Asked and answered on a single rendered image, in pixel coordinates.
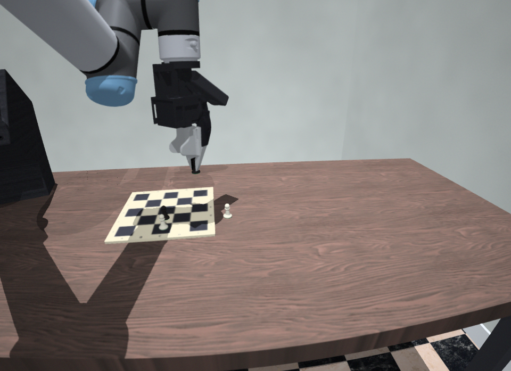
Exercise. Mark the black and cream chessboard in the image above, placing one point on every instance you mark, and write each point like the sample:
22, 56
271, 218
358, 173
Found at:
191, 213

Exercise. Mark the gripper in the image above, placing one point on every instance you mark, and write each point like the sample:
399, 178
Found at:
183, 106

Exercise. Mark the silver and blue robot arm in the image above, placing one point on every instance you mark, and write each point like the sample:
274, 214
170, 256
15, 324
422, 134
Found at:
101, 38

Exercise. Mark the white chess pawn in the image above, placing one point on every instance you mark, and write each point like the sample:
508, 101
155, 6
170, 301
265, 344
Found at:
227, 213
163, 225

